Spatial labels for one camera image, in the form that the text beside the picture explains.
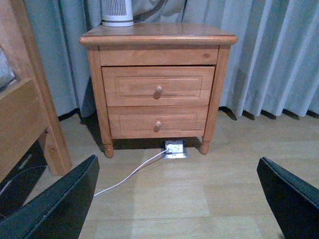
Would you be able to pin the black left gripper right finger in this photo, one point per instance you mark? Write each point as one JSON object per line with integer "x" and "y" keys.
{"x": 293, "y": 201}

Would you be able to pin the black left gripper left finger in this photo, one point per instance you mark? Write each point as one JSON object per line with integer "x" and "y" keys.
{"x": 60, "y": 211}

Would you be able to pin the lower nightstand drawer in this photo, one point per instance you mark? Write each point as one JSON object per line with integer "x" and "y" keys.
{"x": 157, "y": 121}

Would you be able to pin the nightstand drawer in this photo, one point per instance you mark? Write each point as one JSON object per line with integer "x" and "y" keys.
{"x": 157, "y": 121}
{"x": 158, "y": 86}

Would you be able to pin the floor power socket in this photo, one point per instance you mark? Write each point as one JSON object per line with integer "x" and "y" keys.
{"x": 175, "y": 149}

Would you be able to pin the grey curtain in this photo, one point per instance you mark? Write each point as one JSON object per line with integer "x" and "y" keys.
{"x": 273, "y": 68}

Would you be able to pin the upper nightstand drawer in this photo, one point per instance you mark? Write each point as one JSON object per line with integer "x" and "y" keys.
{"x": 158, "y": 86}

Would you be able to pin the wooden nightstand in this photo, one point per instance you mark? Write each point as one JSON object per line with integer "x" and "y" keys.
{"x": 154, "y": 45}

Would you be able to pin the white ribbed appliance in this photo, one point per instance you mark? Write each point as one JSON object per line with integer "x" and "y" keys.
{"x": 117, "y": 13}

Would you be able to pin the wooden bed frame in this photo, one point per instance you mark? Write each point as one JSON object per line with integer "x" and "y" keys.
{"x": 27, "y": 112}

